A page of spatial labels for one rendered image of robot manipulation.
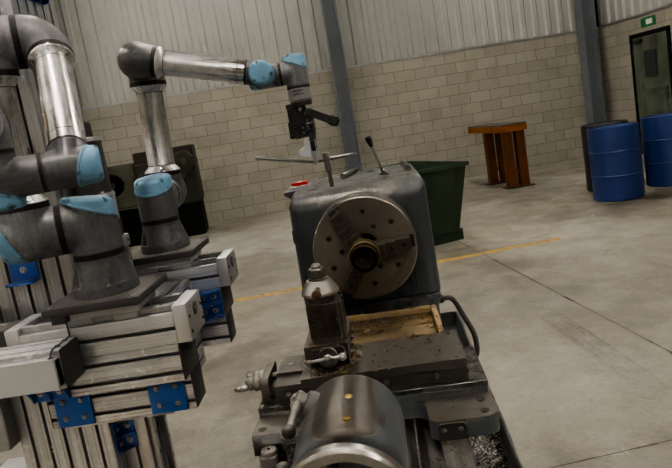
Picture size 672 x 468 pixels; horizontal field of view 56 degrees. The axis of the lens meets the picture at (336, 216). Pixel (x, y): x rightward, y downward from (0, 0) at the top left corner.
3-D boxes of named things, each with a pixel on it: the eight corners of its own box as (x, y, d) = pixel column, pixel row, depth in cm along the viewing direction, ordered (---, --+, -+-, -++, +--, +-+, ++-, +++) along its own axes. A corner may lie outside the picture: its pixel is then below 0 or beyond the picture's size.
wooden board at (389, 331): (315, 333, 186) (313, 320, 185) (437, 316, 183) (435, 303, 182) (304, 375, 156) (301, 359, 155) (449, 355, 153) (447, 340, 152)
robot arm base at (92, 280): (62, 304, 142) (52, 261, 141) (89, 286, 157) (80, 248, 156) (127, 293, 142) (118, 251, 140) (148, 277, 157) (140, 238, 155)
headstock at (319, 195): (315, 269, 268) (299, 179, 262) (427, 253, 264) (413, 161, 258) (299, 312, 209) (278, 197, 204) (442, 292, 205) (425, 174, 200)
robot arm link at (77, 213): (125, 247, 144) (113, 189, 143) (63, 260, 140) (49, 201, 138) (124, 241, 156) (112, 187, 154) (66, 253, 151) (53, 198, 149)
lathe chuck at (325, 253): (311, 286, 201) (319, 188, 196) (410, 295, 200) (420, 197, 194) (308, 294, 192) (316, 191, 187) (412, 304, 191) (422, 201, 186)
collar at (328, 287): (303, 290, 136) (301, 277, 136) (340, 285, 135) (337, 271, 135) (299, 301, 128) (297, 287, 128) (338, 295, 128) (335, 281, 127)
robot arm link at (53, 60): (75, 40, 150) (109, 196, 125) (25, 46, 147) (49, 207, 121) (66, -2, 141) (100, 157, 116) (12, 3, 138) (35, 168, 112)
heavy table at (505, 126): (473, 181, 1142) (466, 127, 1128) (496, 177, 1147) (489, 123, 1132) (508, 189, 984) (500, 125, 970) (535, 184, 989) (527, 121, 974)
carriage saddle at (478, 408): (276, 395, 147) (271, 371, 146) (476, 369, 143) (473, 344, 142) (251, 465, 117) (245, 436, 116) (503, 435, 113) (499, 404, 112)
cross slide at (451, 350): (272, 374, 144) (268, 355, 143) (459, 349, 140) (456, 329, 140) (259, 407, 128) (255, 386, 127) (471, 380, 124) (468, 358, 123)
